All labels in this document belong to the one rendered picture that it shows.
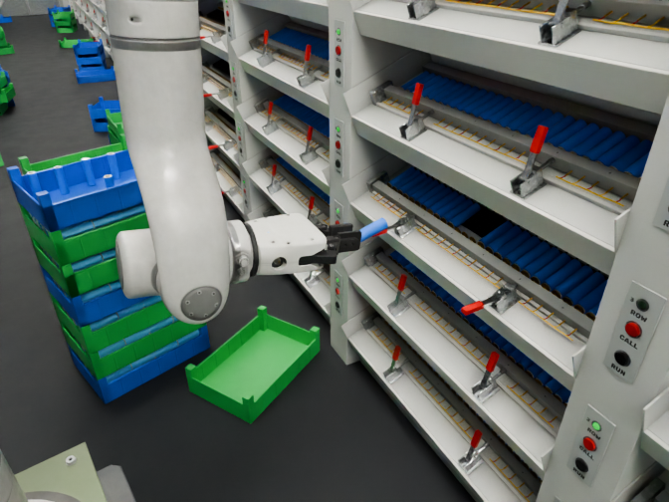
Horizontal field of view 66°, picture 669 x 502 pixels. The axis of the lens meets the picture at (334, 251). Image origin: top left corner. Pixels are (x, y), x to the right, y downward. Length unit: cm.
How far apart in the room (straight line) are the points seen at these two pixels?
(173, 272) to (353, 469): 75
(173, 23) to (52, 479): 59
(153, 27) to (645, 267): 56
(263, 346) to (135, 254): 88
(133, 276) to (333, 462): 72
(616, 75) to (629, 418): 40
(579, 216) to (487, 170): 17
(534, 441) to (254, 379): 74
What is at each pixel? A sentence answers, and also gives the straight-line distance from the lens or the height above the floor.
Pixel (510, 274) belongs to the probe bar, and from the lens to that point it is 85.
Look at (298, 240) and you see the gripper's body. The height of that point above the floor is 63.
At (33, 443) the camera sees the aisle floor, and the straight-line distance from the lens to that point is 142.
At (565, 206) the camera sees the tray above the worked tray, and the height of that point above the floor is 68.
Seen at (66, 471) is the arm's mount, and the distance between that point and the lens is 83.
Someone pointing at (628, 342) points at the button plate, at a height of 58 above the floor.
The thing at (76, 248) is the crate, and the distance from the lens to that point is 119.
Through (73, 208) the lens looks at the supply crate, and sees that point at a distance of 116.
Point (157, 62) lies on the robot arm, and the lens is 57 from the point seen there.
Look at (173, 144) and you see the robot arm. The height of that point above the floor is 79.
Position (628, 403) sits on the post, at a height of 50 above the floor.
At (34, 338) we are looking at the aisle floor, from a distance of 173.
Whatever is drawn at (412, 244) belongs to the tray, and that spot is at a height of 49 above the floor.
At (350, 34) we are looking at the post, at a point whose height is 83.
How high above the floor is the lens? 97
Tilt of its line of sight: 31 degrees down
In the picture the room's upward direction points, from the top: straight up
